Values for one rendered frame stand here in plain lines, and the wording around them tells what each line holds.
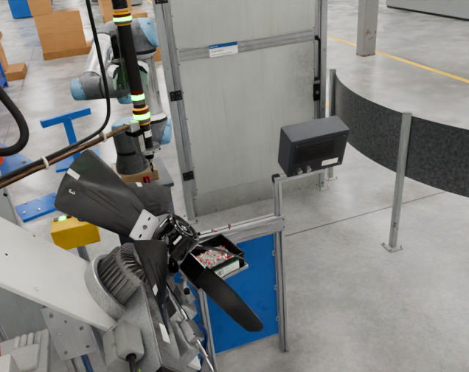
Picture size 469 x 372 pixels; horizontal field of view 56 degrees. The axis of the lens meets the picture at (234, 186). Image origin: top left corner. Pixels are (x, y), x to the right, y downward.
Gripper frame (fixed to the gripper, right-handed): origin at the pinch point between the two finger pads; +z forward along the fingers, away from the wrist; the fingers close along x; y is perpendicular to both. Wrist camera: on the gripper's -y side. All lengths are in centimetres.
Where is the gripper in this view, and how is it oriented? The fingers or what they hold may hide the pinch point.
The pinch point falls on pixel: (129, 71)
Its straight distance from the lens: 127.1
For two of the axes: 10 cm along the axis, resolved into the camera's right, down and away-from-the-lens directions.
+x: -9.5, 2.2, -2.4
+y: 0.7, 8.6, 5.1
